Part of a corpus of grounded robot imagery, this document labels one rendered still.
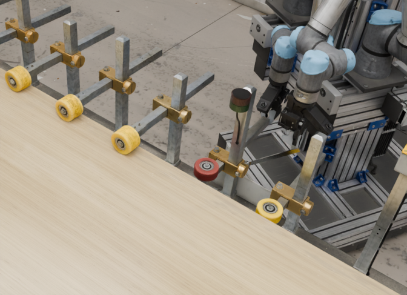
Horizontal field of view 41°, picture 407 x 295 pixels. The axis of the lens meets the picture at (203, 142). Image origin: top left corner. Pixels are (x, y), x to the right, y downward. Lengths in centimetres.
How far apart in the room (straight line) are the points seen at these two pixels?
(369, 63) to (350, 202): 92
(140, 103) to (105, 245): 205
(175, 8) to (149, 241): 329
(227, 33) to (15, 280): 320
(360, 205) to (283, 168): 42
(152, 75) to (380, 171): 165
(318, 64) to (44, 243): 91
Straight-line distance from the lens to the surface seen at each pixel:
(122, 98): 200
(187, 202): 162
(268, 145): 295
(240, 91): 161
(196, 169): 171
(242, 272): 148
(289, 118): 171
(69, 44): 208
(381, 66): 209
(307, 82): 162
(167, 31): 426
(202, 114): 342
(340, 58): 167
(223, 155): 183
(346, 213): 269
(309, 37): 174
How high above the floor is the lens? 208
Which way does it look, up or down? 40 degrees down
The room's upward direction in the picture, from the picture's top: 8 degrees clockwise
